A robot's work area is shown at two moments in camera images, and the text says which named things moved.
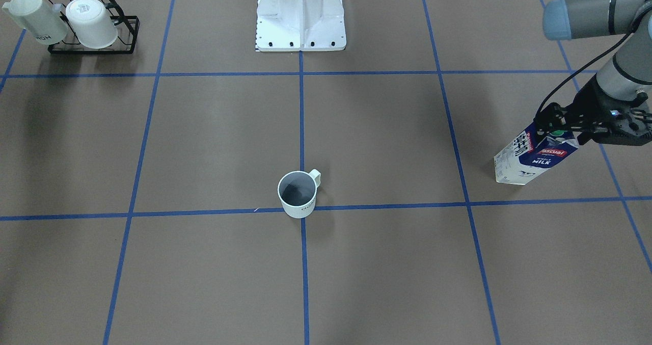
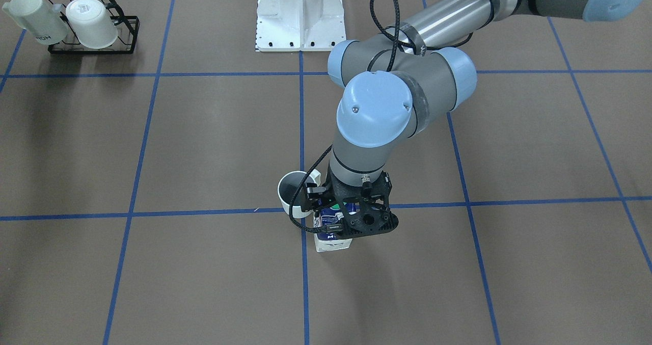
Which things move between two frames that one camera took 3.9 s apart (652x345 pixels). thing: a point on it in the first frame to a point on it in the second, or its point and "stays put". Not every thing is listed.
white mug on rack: (91, 24) stays put
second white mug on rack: (37, 18) stays put
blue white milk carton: (525, 155) to (326, 241)
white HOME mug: (297, 190) stays put
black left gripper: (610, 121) to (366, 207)
